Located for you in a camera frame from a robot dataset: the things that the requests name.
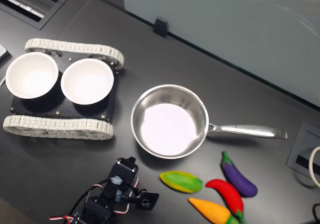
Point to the red toy chilli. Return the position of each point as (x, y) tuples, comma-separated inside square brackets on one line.
[(227, 194)]

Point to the green yellow toy corn cob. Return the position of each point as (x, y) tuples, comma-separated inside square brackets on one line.
[(181, 181)]

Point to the orange toy carrot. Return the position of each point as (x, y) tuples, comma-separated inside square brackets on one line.
[(212, 210)]

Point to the pale grey putty lump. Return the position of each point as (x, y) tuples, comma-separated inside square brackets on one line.
[(116, 180)]

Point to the frosted glass desk partition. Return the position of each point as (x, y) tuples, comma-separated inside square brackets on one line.
[(225, 21)]

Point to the silver closed laptop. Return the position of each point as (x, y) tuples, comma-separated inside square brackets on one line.
[(3, 53)]

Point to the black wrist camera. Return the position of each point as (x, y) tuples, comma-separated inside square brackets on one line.
[(147, 200)]

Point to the white bowl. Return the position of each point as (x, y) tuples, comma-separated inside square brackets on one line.
[(87, 83), (32, 76)]

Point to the black partition clamp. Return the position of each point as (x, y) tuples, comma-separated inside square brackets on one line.
[(160, 27)]

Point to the black vehicle with white tracks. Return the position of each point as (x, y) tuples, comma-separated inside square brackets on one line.
[(62, 125)]

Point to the purple toy aubergine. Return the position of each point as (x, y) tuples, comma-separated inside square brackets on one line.
[(237, 179)]

